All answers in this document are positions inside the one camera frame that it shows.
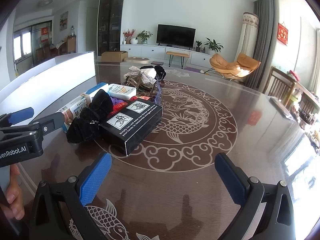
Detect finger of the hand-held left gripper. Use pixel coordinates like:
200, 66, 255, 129
27, 112, 64, 137
0, 107, 34, 130

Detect gold hair clip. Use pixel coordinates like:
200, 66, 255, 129
125, 76, 153, 91

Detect brown fish-pattern glass desktop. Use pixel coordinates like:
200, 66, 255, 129
0, 61, 320, 240

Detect grey curtain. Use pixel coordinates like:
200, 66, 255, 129
244, 0, 282, 89

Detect silver sequin bow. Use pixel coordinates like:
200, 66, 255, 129
125, 66, 157, 85

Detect cluttered wooden sideboard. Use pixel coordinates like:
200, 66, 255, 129
287, 70, 320, 153

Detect large white storage box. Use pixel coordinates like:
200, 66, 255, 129
0, 51, 96, 110

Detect wooden bench metal legs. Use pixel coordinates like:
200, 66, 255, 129
166, 51, 192, 67

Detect cardboard box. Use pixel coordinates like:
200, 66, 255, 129
101, 51, 128, 62

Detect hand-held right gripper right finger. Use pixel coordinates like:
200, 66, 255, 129
214, 152, 297, 240

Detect white blue toothpaste box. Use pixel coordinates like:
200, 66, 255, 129
55, 82, 110, 133

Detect framed wall painting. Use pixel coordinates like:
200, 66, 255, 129
59, 11, 69, 32

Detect red plastic bag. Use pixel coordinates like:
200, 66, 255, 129
111, 95, 150, 114

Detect covered standing air conditioner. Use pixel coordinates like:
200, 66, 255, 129
235, 12, 260, 62

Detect white packet orange print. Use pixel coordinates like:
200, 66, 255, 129
108, 83, 137, 100

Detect dark glass display cabinet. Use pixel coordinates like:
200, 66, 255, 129
97, 0, 126, 55

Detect orange lounge chair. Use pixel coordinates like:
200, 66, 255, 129
209, 52, 261, 80

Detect black plush bundle silver trim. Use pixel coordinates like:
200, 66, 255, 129
139, 65, 167, 82

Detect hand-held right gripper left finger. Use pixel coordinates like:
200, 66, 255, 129
29, 152, 112, 240

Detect dark wooden chair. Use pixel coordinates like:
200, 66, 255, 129
267, 66, 304, 105

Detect white television cabinet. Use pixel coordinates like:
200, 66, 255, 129
120, 44, 215, 68

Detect red flowers in vase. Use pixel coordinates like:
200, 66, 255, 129
123, 29, 137, 45

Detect black flat television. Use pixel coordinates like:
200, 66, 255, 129
156, 24, 196, 48

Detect green leafy potted plant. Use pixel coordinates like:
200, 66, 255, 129
136, 30, 153, 45

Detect person's left hand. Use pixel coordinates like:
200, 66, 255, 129
5, 165, 25, 220

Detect black velvet scrunchie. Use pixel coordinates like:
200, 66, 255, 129
66, 89, 114, 144

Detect beige oval floor stand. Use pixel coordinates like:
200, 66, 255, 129
124, 57, 150, 64

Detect wooden dining table set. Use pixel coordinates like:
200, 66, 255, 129
35, 35, 77, 60

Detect black box white labels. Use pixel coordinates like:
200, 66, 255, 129
99, 99, 163, 157

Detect clear blue glasses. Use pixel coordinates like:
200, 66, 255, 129
150, 81, 163, 105

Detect red wall hanging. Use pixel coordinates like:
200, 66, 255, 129
277, 23, 289, 46

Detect large potted plant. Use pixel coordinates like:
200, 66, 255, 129
204, 37, 224, 55

